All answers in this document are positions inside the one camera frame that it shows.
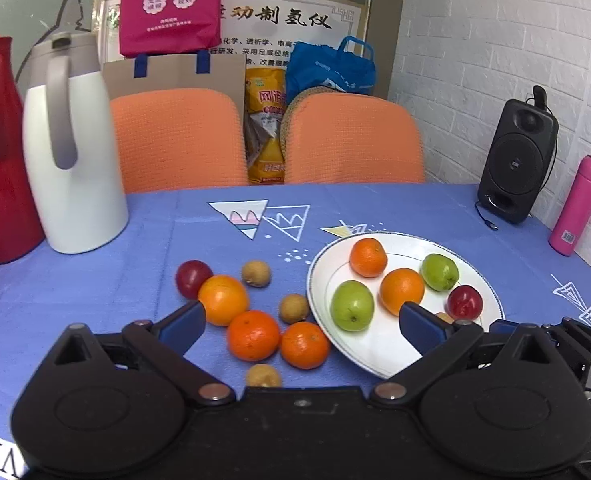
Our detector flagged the orange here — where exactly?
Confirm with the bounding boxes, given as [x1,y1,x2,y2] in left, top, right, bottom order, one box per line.
[226,310,281,362]
[379,268,426,317]
[349,238,389,279]
[280,321,331,371]
[198,275,250,327]

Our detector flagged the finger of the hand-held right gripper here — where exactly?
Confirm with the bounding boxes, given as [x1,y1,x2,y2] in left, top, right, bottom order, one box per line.
[543,317,591,367]
[486,319,520,336]

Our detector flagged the blue printed tablecloth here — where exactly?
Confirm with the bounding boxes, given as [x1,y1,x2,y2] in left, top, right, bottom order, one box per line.
[0,182,591,478]

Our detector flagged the orange chair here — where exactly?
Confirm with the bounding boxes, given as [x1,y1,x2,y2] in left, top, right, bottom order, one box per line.
[282,92,426,185]
[110,88,250,193]

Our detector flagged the brown paper bag blue handles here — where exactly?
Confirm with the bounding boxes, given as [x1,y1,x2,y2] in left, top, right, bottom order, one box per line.
[102,51,248,111]

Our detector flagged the black speaker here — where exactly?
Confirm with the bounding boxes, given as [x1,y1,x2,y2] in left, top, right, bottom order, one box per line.
[477,99,559,225]

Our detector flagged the white thermos jug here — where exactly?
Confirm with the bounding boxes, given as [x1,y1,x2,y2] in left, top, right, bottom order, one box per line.
[22,31,130,255]

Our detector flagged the wall poster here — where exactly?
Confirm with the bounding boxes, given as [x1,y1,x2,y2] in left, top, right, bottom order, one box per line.
[220,0,369,98]

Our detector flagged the yellow bag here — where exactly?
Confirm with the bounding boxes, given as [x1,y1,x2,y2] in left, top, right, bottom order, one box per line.
[244,66,291,186]

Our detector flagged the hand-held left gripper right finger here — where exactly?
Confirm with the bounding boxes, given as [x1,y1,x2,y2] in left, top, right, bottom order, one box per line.
[373,301,560,405]

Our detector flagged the green apple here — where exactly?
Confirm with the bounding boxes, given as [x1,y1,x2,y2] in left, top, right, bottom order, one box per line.
[330,280,375,332]
[421,253,460,292]

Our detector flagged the red plum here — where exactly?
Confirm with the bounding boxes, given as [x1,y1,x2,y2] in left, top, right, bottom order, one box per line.
[447,285,484,320]
[176,260,214,297]

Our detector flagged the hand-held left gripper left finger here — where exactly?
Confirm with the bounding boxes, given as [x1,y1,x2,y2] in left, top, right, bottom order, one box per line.
[52,300,237,407]

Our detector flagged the pink bottle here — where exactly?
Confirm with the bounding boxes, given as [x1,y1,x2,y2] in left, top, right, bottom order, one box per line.
[548,155,591,257]

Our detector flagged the white plate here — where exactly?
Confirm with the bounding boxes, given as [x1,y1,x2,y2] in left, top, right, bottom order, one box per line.
[307,231,506,380]

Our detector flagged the red thermos jug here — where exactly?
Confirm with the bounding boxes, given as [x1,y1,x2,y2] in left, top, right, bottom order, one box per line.
[0,34,46,265]

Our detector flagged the magenta bag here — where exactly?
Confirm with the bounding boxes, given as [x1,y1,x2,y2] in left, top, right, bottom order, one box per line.
[119,0,223,58]

